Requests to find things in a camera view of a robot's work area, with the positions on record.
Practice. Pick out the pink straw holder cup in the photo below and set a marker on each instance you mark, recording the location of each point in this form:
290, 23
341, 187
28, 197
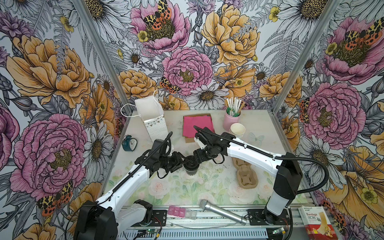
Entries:
230, 120

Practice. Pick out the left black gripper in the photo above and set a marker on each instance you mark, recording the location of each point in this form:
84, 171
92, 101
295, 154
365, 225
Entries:
177, 162

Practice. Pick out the stack of white paper cups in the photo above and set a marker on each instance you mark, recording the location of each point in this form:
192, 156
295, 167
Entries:
238, 130

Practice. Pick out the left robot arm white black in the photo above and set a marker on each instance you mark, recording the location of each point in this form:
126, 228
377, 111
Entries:
102, 219

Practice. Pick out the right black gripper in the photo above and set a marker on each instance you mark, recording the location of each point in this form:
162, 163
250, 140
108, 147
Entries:
200, 157

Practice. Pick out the teal alarm clock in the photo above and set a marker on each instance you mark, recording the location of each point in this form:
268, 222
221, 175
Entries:
129, 143

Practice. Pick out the bandage box red white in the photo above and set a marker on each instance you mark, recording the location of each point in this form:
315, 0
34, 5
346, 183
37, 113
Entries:
317, 223

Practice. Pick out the pink napkin stack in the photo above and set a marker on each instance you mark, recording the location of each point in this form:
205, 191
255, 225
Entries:
196, 126

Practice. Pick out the brown cardboard napkin tray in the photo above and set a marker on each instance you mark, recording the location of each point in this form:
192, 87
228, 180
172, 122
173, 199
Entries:
189, 139

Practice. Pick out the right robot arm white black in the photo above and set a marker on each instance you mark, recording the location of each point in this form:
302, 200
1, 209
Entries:
284, 168

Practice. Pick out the silver microphone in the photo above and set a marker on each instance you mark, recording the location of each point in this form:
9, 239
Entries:
207, 206

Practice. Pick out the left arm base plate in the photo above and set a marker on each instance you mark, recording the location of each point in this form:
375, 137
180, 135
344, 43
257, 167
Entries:
154, 218

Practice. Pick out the pink plastic clip box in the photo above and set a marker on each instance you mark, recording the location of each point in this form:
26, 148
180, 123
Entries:
182, 213

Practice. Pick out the brown pulp cup carrier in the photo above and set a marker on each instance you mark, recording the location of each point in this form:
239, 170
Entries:
246, 176

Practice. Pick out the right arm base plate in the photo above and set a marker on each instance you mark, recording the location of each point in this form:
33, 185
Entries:
260, 217

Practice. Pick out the white paper gift bag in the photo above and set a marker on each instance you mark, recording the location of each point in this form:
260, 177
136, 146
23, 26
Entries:
151, 113

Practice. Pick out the black plastic cup lid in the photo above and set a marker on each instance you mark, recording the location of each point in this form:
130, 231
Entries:
190, 163

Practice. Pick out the paper coffee cup black sleeve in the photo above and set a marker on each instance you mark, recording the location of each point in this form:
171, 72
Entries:
191, 171

